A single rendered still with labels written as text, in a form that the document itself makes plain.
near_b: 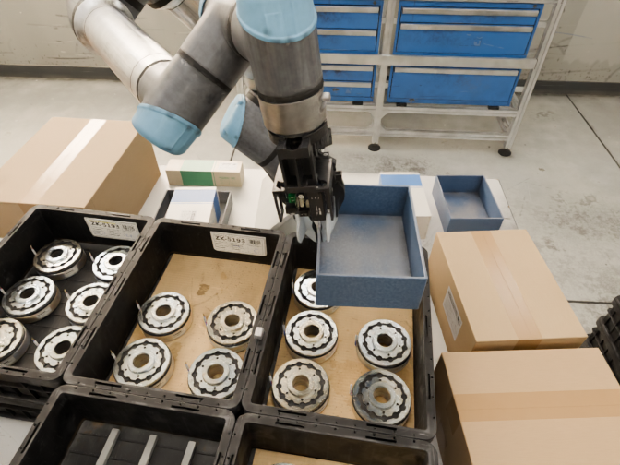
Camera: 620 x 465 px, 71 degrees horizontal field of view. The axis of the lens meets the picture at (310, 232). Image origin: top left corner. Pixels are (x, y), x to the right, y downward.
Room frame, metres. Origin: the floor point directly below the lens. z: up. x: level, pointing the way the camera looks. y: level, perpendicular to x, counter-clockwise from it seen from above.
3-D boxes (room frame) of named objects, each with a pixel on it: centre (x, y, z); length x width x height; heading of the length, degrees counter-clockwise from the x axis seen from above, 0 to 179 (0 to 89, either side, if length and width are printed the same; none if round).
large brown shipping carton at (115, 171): (1.01, 0.67, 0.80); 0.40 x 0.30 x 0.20; 174
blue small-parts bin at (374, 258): (0.48, -0.09, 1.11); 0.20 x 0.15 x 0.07; 178
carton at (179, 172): (1.16, 0.34, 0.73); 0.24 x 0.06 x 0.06; 87
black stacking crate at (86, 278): (0.55, 0.52, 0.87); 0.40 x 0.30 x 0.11; 171
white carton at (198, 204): (0.91, 0.33, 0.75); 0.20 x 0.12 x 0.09; 0
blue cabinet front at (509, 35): (2.38, -0.81, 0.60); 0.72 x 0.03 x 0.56; 86
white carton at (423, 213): (0.98, -0.27, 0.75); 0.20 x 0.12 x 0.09; 0
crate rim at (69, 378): (0.51, 0.23, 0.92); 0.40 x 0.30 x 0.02; 171
